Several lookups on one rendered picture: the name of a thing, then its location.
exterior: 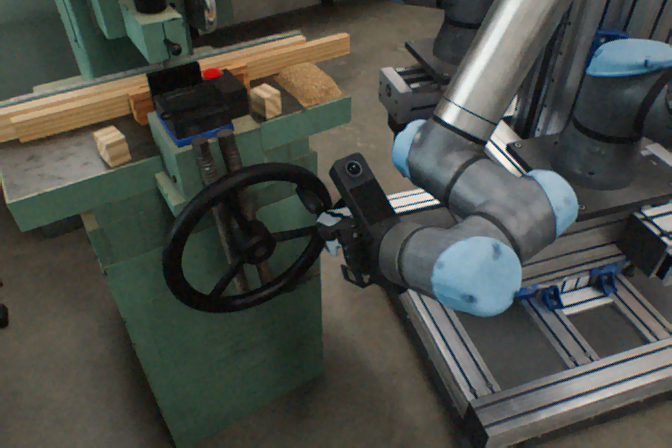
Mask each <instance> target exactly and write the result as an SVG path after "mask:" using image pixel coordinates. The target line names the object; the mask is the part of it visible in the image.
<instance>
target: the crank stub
mask: <svg viewBox="0 0 672 448"><path fill-rule="evenodd" d="M295 192H296V194H297V195H298V197H299V199H300V200H301V203H302V204H303V206H305V207H306V209H307V210H308V211H309V212H310V213H312V214H319V213H321V212H322V210H323V203H322V200H321V199H320V198H319V197H318V196H316V195H315V194H314V193H312V192H311V191H310V189H309V188H307V187H306V186H305V185H298V186H297V187H296V189H295Z"/></svg>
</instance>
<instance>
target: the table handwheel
mask: <svg viewBox="0 0 672 448"><path fill-rule="evenodd" d="M270 181H284V182H290V183H294V184H297V185H305V186H306V187H307V188H309V189H310V191H311V192H312V193H314V194H315V195H316V196H318V197H319V198H320V199H321V200H322V203H323V210H322V212H321V213H319V214H316V220H318V219H319V218H320V216H321V214H322V213H323V212H326V211H328V210H333V203H332V198H331V195H329V193H328V189H327V188H326V186H325V184H324V183H323V182H322V181H321V180H320V179H319V178H318V176H316V175H315V174H314V173H312V172H311V171H309V170H308V169H305V168H302V167H300V166H297V165H293V163H287V162H263V163H257V165H251V166H247V167H244V168H241V169H237V170H235V171H233V172H230V173H228V174H225V175H223V176H221V178H220V179H218V180H216V181H215V182H212V183H211V184H209V185H208V186H206V187H205V188H204V189H203V191H200V192H199V193H198V194H197V195H196V196H195V197H194V198H193V199H192V200H191V201H189V203H188V204H187V205H186V206H185V207H184V208H183V210H182V211H181V212H180V214H179V216H178V218H176V219H175V221H174V222H173V224H172V226H171V229H170V231H169V233H168V235H167V238H166V242H164V246H163V250H162V273H163V277H164V281H165V283H167V285H168V287H169V289H170V292H171V293H172V294H173V296H174V297H175V298H176V299H179V300H180V301H181V302H182V304H184V305H185V306H187V307H189V308H192V309H195V310H198V311H202V312H208V313H232V312H238V311H243V310H247V309H250V308H254V307H257V306H259V304H262V303H264V302H267V301H269V300H271V299H273V298H275V297H276V296H279V295H281V294H282V293H284V291H285V290H287V289H288V288H289V287H292V286H293V285H294V284H295V283H296V282H298V281H299V279H300V278H301V277H302V276H303V275H305V274H306V273H307V272H308V271H309V269H310V268H311V266H312V265H313V264H314V262H315V261H316V260H318V258H319V257H320V255H321V252H322V251H323V249H324V247H325V245H326V242H325V240H323V239H322V238H321V236H320V234H319V230H318V225H316V223H315V225H311V226H306V227H300V229H296V230H289V231H283V232H276V233H271V232H270V231H269V230H268V227H267V226H266V225H264V223H263V222H261V221H259V220H251V219H250V217H249V216H248V214H247V213H246V212H245V211H243V210H242V209H241V207H239V205H238V203H237V200H236V198H235V197H234V195H233V193H235V192H237V191H239V189H242V188H245V187H247V186H250V185H254V184H258V183H262V182H270ZM221 200H223V201H224V203H225V206H226V209H228V212H229V216H230V217H229V225H230V227H231V230H232V231H233V235H232V244H233V246H234V248H235V249H236V251H237V252H238V255H237V256H236V258H235V259H234V261H233V262H232V264H231V265H230V267H229V269H228V270H226V272H225V273H224V275H223V276H222V277H221V280H220V281H219V282H218V283H217V285H216V286H214V287H213V289H212V290H211V292H210V293H209V295H206V294H202V293H200V292H198V290H196V289H195V288H193V287H192V286H191V285H189V284H188V282H187V281H186V279H185V276H184V273H183V270H182V256H183V250H184V247H185V244H186V242H187V238H188V236H189V235H191V233H192V231H193V230H194V227H195V226H196V224H197V223H198V222H199V221H200V219H201V218H203V217H204V216H205V214H206V213H207V212H208V211H209V210H210V209H211V208H212V207H215V206H216V205H217V204H218V203H220V201H221ZM306 236H312V237H311V239H310V242H309V244H308V245H307V247H306V249H305V250H303V252H302V253H301V255H300V256H299V258H298V259H297V260H296V261H295V262H294V263H293V264H292V265H290V266H289V268H288V269H287V270H286V271H285V272H283V273H282V274H281V275H280V276H277V277H276V278H274V280H273V281H271V282H269V283H268V284H266V285H263V286H261V287H259V288H257V289H254V290H251V291H248V293H244V294H239V295H234V296H225V297H220V296H221V295H222V293H223V291H224V289H225V288H226V287H227V285H229V284H230V282H231V281H232V280H233V278H234V276H235V275H236V274H237V273H238V271H239V270H241V269H242V268H243V265H244V264H245V263H247V264H258V263H261V262H264V261H266V260H268V259H269V258H270V257H271V256H272V253H273V252H274V250H275V247H276V243H281V242H285V240H290V239H295V238H300V237H306Z"/></svg>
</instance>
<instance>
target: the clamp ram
mask: <svg viewBox="0 0 672 448"><path fill-rule="evenodd" d="M146 78H147V82H148V86H149V91H150V95H151V98H152V103H153V107H155V111H156V110H157V107H156V103H155V98H153V96H156V95H159V93H162V94H164V93H168V92H172V91H176V90H180V88H184V87H188V86H193V85H196V84H200V83H204V82H202V75H201V69H200V65H199V62H198V61H194V62H189V63H185V65H181V66H176V67H172V68H168V69H163V70H159V71H155V72H150V73H146Z"/></svg>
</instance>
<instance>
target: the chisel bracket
mask: <svg viewBox="0 0 672 448"><path fill-rule="evenodd" d="M118 2H119V7H120V11H122V14H123V19H124V23H125V27H126V32H127V35H128V36H129V38H130V39H131V40H133V43H134V44H135V45H136V46H137V48H138V49H139V50H140V52H141V54H142V55H144V56H145V58H146V59H147V60H148V62H149V63H150V64H153V63H158V62H162V61H166V60H171V59H175V58H180V57H184V56H188V55H189V52H188V46H187V38H186V34H185V29H184V22H183V18H182V16H179V14H178V13H177V12H176V11H175V10H174V9H173V8H172V7H171V6H170V5H168V3H167V2H166V3H167V8H166V9H165V10H163V11H160V12H155V13H140V12H138V11H137V10H136V7H135V2H134V0H118ZM164 38H169V39H170V41H171V42H172V43H177V44H180V45H181V46H182V54H181V55H180V56H173V55H172V54H171V53H170V49H169V47H168V46H166V45H165V44H164V43H163V39H164Z"/></svg>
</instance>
